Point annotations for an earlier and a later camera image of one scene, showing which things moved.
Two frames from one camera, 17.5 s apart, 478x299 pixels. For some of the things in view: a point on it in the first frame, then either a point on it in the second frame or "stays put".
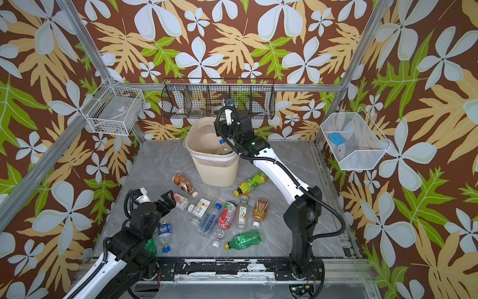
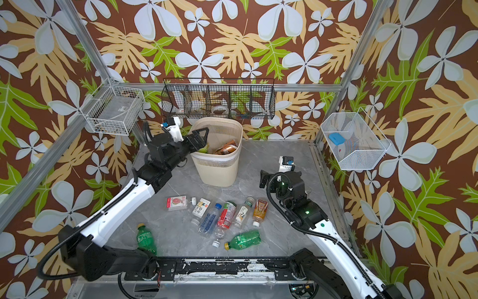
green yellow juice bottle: [246, 186] -> [204, 149]
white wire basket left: [113, 110] stays put
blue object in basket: [337, 138] stays put
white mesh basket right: [355, 141] stays put
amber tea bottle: [259, 212] stays put
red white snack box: [180, 200] stays put
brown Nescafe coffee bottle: [183, 183] -> [228, 148]
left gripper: [170, 202] -> [199, 144]
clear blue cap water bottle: [209, 222] stays put
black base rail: [281, 268] stays put
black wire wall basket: [182, 96] stays put
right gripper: [223, 124] -> [275, 180]
